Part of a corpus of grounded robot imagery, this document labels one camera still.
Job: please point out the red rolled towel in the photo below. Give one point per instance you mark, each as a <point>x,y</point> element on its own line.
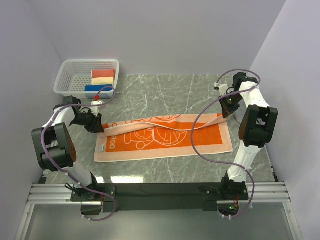
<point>103,73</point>

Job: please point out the orange cartoon towel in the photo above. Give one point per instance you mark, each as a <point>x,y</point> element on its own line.
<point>165,136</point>

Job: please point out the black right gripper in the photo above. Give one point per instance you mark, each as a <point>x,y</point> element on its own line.
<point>227,110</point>

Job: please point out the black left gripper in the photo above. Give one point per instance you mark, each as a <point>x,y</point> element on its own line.
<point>96,126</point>

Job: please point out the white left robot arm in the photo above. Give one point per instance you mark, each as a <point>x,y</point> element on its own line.
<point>55,150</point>

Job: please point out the cream rolled towel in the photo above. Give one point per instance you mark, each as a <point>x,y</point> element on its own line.
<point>102,80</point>

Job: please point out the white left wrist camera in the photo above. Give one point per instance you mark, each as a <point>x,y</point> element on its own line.
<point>95,105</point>

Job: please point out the white plastic basket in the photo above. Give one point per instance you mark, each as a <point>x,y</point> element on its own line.
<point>75,74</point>

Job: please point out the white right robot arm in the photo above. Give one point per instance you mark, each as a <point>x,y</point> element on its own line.
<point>256,129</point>

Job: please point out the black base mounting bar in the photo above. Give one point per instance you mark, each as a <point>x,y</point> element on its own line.
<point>108,197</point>

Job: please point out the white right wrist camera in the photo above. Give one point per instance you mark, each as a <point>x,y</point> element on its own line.
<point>221,88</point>

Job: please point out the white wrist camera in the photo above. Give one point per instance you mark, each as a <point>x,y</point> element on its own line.
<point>221,88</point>
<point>95,105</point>

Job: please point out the blue rolled towel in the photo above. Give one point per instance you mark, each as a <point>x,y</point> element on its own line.
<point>97,88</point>

